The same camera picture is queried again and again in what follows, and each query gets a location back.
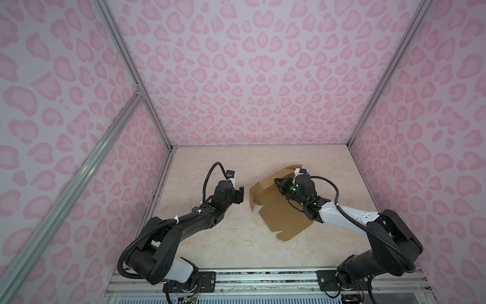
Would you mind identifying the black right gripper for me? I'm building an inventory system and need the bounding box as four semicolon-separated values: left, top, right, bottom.
273;176;308;206

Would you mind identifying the brown cardboard box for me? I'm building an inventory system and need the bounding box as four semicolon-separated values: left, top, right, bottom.
249;165;313;241

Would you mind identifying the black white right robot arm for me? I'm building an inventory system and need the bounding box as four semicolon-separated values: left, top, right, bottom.
274;172;423;290

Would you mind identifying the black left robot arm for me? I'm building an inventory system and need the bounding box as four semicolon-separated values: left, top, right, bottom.
117;179;244;291

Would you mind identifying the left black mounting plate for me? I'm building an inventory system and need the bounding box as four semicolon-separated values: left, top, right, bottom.
163;271;216;293

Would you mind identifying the black mounting plate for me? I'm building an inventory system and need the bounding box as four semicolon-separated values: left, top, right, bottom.
163;271;216;293
315;270;369;293

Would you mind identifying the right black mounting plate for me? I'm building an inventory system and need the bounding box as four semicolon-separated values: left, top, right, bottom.
315;270;369;293

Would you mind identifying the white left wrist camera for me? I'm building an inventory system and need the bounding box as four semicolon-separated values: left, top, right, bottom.
226;170;236;189

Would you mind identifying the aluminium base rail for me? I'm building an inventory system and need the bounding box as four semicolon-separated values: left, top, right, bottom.
102;267;437;303

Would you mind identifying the back right aluminium post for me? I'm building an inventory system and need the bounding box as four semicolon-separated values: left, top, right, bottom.
347;0;435;150

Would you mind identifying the aluminium post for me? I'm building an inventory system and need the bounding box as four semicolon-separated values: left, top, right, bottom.
92;0;173;151
347;0;435;150

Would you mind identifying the back left aluminium post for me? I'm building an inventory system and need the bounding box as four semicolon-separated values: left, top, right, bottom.
92;0;173;151

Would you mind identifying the left aluminium frame strut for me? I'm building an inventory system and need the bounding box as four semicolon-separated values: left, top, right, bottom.
1;92;145;303

